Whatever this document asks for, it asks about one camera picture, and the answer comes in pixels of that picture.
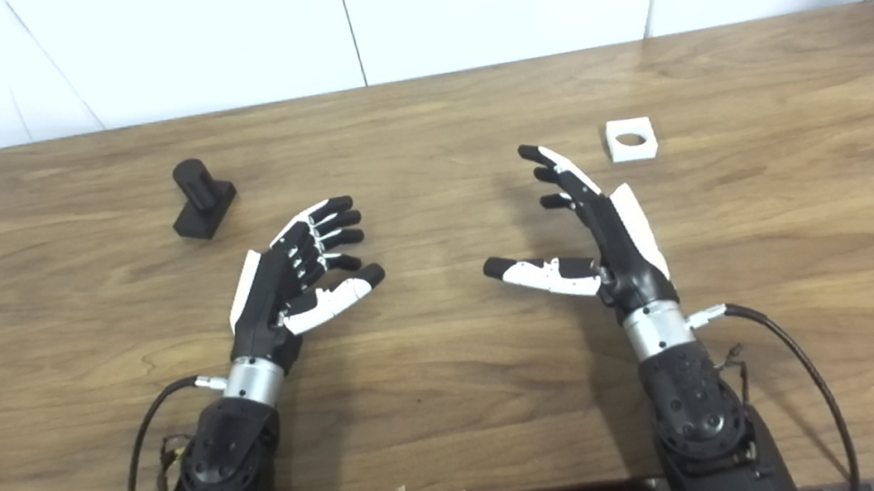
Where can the black peg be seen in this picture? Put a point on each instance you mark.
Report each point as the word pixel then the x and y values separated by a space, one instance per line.
pixel 202 199

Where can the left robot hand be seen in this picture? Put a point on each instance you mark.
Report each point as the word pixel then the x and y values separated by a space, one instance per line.
pixel 268 299

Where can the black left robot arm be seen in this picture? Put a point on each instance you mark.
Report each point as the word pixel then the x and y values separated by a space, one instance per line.
pixel 226 463

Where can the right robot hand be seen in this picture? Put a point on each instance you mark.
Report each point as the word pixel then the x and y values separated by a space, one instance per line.
pixel 626 256

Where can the white square piece with hole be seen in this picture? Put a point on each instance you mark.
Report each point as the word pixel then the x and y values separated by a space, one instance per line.
pixel 644 149

